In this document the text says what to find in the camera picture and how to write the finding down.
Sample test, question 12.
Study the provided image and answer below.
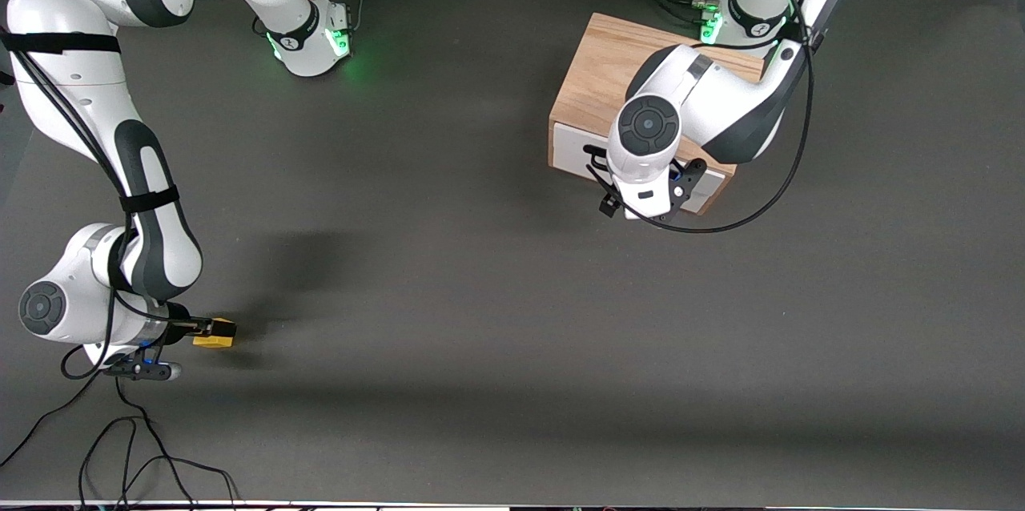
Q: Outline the yellow cube block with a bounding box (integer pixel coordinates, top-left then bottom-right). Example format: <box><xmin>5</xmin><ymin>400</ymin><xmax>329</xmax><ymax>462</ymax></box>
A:
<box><xmin>192</xmin><ymin>317</ymin><xmax>238</xmax><ymax>349</ymax></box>

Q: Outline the white drawer with black handle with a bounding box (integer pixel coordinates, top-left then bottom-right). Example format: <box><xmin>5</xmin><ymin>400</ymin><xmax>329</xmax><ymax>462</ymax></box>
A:
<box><xmin>551</xmin><ymin>122</ymin><xmax>726</xmax><ymax>214</ymax></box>

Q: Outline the wooden drawer cabinet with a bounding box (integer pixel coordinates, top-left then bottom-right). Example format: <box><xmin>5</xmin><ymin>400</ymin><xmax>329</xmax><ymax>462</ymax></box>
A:
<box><xmin>548</xmin><ymin>12</ymin><xmax>770</xmax><ymax>215</ymax></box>

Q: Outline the thin black loose cable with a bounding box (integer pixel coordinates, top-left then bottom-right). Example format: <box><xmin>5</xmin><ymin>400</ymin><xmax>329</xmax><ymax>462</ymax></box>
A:
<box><xmin>0</xmin><ymin>376</ymin><xmax>241</xmax><ymax>509</ymax></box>

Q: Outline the black left arm wrist cable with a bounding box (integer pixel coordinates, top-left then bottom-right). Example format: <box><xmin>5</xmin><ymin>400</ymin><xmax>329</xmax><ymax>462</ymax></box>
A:
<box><xmin>587</xmin><ymin>0</ymin><xmax>819</xmax><ymax>236</ymax></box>

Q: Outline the black arm wrist cable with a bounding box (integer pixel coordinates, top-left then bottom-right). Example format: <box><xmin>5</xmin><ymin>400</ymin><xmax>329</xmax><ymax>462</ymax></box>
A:
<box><xmin>587</xmin><ymin>0</ymin><xmax>819</xmax><ymax>236</ymax></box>
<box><xmin>0</xmin><ymin>29</ymin><xmax>174</xmax><ymax>380</ymax></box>

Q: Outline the black right arm wrist cable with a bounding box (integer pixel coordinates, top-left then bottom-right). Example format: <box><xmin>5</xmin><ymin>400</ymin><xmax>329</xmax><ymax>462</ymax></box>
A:
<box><xmin>0</xmin><ymin>29</ymin><xmax>174</xmax><ymax>380</ymax></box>

